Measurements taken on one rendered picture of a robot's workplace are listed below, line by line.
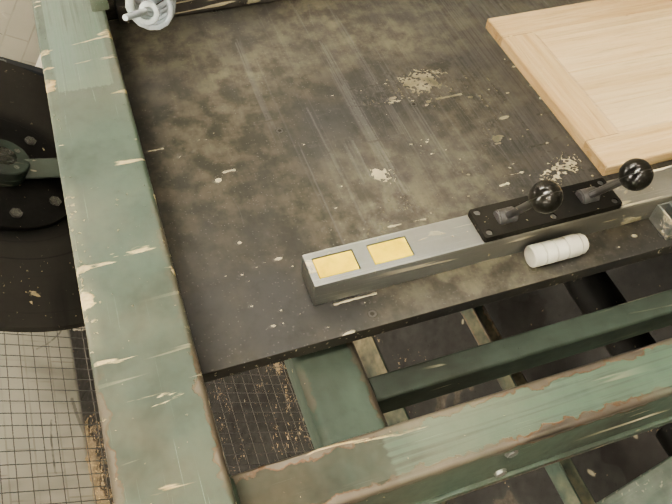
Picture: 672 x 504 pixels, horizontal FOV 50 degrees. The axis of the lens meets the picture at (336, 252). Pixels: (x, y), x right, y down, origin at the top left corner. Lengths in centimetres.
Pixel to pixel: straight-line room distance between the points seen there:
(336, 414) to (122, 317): 26
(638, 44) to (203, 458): 100
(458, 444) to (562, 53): 74
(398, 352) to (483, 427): 242
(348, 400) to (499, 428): 18
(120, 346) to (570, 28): 93
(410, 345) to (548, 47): 203
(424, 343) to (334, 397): 223
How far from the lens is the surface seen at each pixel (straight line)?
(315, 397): 85
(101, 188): 88
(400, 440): 74
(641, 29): 140
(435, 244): 90
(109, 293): 79
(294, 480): 72
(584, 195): 98
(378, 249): 88
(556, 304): 268
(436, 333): 303
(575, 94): 120
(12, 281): 145
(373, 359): 212
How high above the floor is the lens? 221
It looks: 38 degrees down
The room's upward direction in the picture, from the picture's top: 80 degrees counter-clockwise
